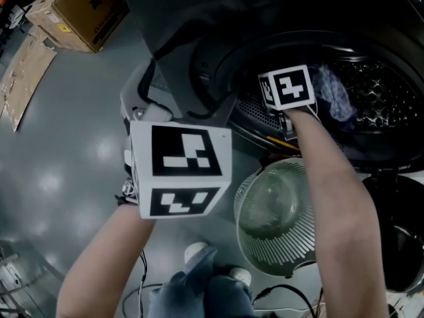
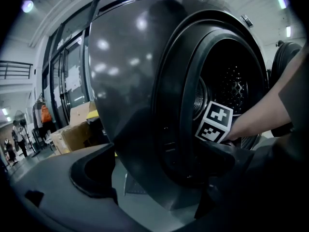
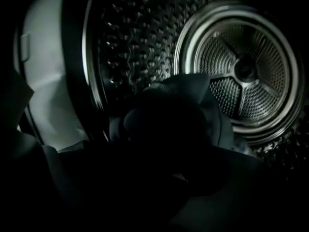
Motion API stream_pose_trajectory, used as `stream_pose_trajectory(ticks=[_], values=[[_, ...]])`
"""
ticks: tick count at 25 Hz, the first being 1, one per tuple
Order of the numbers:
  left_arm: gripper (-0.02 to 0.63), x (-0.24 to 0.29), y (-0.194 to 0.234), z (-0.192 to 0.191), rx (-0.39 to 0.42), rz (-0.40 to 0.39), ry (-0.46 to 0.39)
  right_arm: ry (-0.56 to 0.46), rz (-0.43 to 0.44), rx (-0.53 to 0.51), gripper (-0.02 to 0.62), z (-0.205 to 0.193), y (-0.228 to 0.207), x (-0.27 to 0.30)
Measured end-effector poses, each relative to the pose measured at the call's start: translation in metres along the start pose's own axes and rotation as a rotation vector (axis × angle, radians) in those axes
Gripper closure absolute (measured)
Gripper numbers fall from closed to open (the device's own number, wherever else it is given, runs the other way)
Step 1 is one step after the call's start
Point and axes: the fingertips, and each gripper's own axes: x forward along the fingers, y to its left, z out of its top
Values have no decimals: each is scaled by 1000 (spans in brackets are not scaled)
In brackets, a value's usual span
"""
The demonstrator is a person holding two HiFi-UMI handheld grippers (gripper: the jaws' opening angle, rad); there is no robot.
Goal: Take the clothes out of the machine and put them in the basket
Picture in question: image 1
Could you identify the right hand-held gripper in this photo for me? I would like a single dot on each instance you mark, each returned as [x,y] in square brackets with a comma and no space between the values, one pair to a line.
[288,88]

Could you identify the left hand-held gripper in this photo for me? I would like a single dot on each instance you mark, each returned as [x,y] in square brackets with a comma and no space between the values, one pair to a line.
[182,177]

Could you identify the blue plaid garment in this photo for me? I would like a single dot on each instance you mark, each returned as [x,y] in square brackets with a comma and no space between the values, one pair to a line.
[334,91]

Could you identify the black washing machine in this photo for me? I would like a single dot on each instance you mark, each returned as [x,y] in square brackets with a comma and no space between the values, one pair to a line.
[198,18]

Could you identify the white laundry basket with clothes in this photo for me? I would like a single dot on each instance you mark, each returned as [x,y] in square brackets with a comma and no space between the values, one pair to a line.
[275,243]

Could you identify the person's left forearm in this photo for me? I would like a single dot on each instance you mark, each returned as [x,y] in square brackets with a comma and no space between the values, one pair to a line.
[109,253]

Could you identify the person's right forearm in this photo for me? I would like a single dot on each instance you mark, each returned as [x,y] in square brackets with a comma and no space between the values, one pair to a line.
[338,210]

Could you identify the large brown cardboard box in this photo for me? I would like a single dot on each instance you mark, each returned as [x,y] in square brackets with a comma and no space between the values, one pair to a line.
[79,12]

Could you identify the person's left white shoe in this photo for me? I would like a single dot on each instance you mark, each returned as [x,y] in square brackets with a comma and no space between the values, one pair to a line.
[198,253]

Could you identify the person's white shoe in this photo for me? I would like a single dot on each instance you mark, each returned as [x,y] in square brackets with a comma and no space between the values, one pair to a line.
[240,275]
[198,253]

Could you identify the flattened cardboard sheets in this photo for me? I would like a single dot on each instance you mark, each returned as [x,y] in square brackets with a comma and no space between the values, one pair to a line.
[23,78]

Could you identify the round black washer door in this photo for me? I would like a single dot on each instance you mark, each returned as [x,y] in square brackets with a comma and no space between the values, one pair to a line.
[397,227]

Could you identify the person's right white shoe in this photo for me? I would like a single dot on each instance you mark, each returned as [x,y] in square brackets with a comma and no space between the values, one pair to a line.
[240,275]

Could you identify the person's legs in blue jeans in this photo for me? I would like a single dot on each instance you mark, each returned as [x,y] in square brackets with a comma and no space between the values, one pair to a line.
[202,296]

